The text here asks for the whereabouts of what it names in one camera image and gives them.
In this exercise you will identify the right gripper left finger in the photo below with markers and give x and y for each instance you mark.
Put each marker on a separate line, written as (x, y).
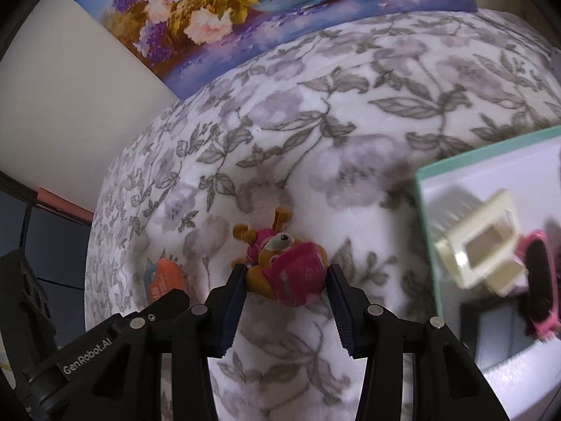
(204, 331)

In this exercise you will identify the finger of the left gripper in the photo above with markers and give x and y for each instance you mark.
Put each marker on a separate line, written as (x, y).
(113, 372)

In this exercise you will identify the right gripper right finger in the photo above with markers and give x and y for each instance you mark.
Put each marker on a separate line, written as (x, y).
(447, 383)

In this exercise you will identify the pink bear toy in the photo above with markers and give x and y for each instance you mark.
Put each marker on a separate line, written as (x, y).
(281, 267)

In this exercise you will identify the teal-rimmed white tray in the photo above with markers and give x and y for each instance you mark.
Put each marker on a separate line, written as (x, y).
(523, 371)

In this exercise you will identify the cream hair claw clip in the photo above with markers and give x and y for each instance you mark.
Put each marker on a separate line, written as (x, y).
(480, 248)

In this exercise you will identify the pink hairbrush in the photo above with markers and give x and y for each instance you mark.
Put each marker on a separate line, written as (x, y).
(542, 299)

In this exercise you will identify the floral tablecloth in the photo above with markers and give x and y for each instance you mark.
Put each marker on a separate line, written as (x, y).
(331, 126)

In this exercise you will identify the flower painting canvas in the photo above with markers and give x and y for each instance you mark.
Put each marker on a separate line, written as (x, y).
(188, 43)

